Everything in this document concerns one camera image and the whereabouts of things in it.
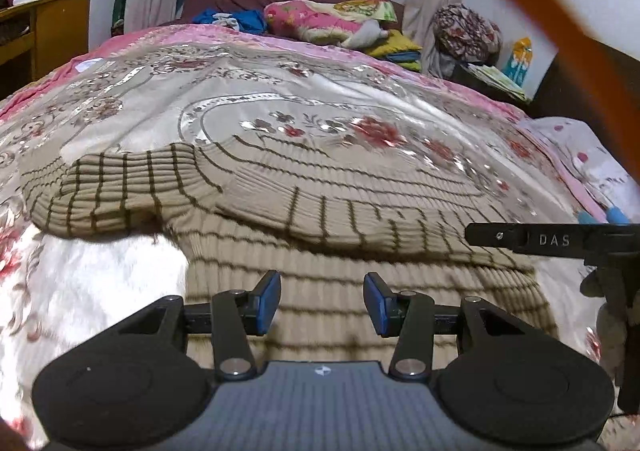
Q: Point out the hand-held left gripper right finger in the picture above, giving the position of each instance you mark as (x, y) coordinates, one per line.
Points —
(376, 303)

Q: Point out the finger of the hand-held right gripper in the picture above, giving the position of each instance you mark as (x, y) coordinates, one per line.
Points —
(619, 215)
(586, 217)

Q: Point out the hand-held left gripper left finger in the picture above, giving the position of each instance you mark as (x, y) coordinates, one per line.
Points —
(267, 303)

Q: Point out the beige striped knit sweater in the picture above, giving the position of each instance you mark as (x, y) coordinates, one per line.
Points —
(350, 231)

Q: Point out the blue clothes pile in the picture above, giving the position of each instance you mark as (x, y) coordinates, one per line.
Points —
(235, 20)

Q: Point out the person's right hand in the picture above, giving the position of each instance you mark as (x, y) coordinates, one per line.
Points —
(611, 331)

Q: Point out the pink dotted bed sheet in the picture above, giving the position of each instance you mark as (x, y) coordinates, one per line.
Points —
(580, 151)

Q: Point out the stack of papers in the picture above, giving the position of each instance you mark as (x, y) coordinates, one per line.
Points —
(497, 78)

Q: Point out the colourful printed bag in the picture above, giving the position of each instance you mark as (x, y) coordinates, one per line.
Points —
(520, 61)

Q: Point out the floral satin bedspread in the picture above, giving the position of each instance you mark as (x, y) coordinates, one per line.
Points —
(250, 101)

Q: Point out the dark floral cloth bundle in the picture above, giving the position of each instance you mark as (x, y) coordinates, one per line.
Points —
(465, 33)

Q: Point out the yellow green folded cloth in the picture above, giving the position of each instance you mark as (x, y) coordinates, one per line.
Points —
(395, 48)

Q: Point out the grey white cloth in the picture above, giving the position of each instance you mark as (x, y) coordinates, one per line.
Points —
(367, 33)

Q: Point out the pink floral pillow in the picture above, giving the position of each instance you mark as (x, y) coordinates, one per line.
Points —
(315, 21)

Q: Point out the green bottle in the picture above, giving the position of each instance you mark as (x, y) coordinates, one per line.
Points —
(118, 13)

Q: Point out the wooden desk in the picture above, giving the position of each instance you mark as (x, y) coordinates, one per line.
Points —
(55, 31)

